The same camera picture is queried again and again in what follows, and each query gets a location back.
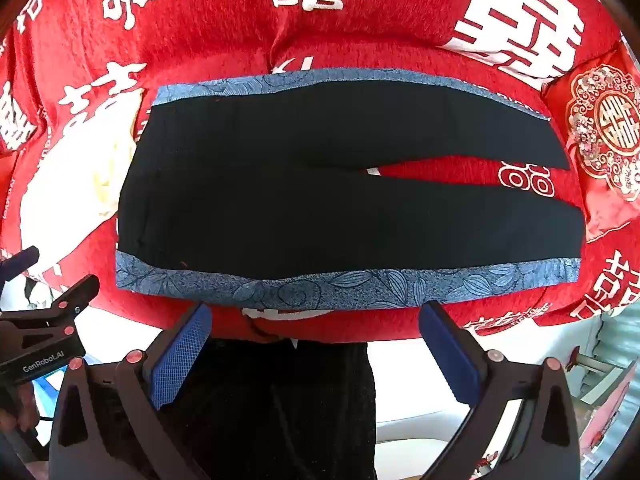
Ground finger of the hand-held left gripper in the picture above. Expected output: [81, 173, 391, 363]
[44, 274, 101, 333]
[0, 245, 41, 277]

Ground red printed blanket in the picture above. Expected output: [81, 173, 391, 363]
[0, 0, 640, 345]

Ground black pants with blue trim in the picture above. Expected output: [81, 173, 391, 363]
[114, 67, 587, 311]

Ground cream cloth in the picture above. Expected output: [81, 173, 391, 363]
[22, 92, 147, 272]

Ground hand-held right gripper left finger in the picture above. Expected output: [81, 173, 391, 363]
[49, 302, 214, 480]

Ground red embroidered cushion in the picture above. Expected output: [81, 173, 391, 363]
[542, 39, 640, 244]

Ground person's left hand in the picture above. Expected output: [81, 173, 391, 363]
[0, 394, 42, 453]

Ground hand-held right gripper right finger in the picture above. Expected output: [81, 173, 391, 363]
[419, 301, 584, 480]

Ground person's dark clothing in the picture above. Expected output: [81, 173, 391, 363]
[165, 339, 377, 480]

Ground pink metal frame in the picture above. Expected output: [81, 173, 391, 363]
[570, 347, 640, 466]

